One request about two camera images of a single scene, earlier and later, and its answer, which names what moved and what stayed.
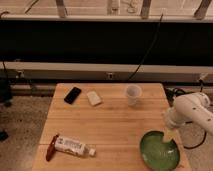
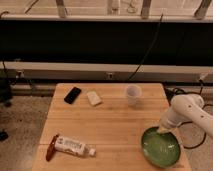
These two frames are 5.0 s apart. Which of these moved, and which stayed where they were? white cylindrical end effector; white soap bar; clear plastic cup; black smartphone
Moved: white cylindrical end effector
Stayed: black smartphone; white soap bar; clear plastic cup
